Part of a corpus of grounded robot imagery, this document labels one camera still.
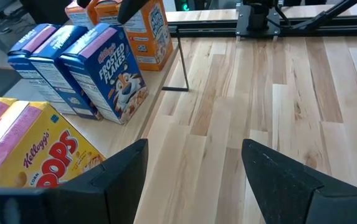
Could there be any orange Mini Wheats cereal box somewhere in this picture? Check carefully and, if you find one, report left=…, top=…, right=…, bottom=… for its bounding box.
left=64, top=0, right=98, bottom=30
left=87, top=0, right=129, bottom=27
left=117, top=0, right=174, bottom=72

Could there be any black stand with green light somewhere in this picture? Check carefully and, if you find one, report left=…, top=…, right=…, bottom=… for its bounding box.
left=174, top=0, right=198, bottom=12

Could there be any blue Frosted Flakes cereal box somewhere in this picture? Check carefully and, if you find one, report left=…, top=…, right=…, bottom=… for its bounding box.
left=59, top=23, right=150, bottom=125
left=28, top=24, right=103, bottom=121
left=7, top=23, right=76, bottom=115

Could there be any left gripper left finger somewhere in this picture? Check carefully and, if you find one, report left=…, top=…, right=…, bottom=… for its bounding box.
left=60, top=139, right=150, bottom=224

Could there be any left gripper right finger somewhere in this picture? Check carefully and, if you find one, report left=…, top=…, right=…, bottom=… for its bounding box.
left=241, top=139, right=325, bottom=224

